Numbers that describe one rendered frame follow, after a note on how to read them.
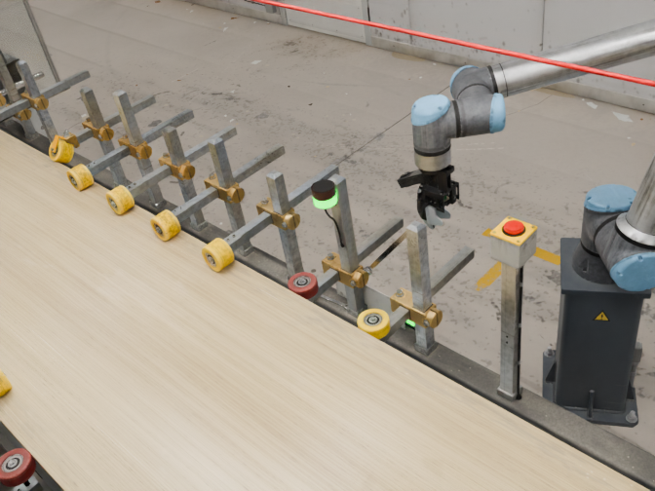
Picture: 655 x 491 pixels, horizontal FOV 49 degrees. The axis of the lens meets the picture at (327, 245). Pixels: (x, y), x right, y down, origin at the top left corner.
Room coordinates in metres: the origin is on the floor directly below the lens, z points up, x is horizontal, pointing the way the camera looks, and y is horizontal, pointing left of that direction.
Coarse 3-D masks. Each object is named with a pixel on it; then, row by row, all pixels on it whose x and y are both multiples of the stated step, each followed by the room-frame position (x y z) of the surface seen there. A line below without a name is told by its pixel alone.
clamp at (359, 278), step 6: (336, 258) 1.57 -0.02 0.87; (324, 264) 1.56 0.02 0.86; (330, 264) 1.55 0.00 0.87; (336, 264) 1.54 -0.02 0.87; (324, 270) 1.57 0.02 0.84; (336, 270) 1.52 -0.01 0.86; (342, 270) 1.51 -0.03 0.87; (354, 270) 1.50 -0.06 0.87; (360, 270) 1.50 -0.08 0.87; (342, 276) 1.51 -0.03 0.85; (348, 276) 1.49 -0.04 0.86; (354, 276) 1.49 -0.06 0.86; (360, 276) 1.48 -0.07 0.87; (366, 276) 1.49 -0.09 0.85; (342, 282) 1.51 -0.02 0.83; (348, 282) 1.49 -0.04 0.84; (354, 282) 1.48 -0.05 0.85; (360, 282) 1.47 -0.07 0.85; (366, 282) 1.49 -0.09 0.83
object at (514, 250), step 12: (528, 228) 1.12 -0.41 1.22; (492, 240) 1.13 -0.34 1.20; (504, 240) 1.11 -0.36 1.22; (516, 240) 1.10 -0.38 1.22; (528, 240) 1.10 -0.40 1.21; (492, 252) 1.13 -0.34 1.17; (504, 252) 1.11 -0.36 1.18; (516, 252) 1.09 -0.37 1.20; (528, 252) 1.10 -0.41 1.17; (516, 264) 1.08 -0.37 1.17
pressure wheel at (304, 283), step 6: (294, 276) 1.48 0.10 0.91; (300, 276) 1.48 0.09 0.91; (306, 276) 1.47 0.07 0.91; (312, 276) 1.47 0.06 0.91; (288, 282) 1.46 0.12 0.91; (294, 282) 1.46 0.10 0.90; (300, 282) 1.45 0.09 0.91; (306, 282) 1.45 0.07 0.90; (312, 282) 1.44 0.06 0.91; (294, 288) 1.43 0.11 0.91; (300, 288) 1.42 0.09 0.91; (306, 288) 1.42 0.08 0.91; (312, 288) 1.42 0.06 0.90; (318, 288) 1.44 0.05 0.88; (300, 294) 1.42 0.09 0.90; (306, 294) 1.41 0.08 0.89; (312, 294) 1.42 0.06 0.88
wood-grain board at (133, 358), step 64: (0, 192) 2.23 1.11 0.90; (64, 192) 2.15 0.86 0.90; (0, 256) 1.84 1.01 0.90; (64, 256) 1.77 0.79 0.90; (128, 256) 1.72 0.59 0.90; (192, 256) 1.66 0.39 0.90; (0, 320) 1.53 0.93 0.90; (64, 320) 1.48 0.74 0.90; (128, 320) 1.43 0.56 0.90; (192, 320) 1.39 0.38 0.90; (256, 320) 1.34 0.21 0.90; (320, 320) 1.30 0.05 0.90; (64, 384) 1.24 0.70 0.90; (128, 384) 1.20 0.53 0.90; (192, 384) 1.17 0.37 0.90; (256, 384) 1.13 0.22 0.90; (320, 384) 1.09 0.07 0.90; (384, 384) 1.06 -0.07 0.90; (448, 384) 1.03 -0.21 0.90; (64, 448) 1.04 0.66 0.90; (128, 448) 1.01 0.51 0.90; (192, 448) 0.98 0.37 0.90; (256, 448) 0.95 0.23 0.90; (320, 448) 0.92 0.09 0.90; (384, 448) 0.89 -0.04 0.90; (448, 448) 0.86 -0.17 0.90; (512, 448) 0.84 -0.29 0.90
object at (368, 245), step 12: (396, 216) 1.72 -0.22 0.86; (384, 228) 1.68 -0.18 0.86; (396, 228) 1.69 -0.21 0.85; (372, 240) 1.63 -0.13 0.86; (384, 240) 1.65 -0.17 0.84; (360, 252) 1.59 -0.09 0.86; (324, 276) 1.51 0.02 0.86; (336, 276) 1.52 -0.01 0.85; (324, 288) 1.48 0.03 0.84; (312, 300) 1.45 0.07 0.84
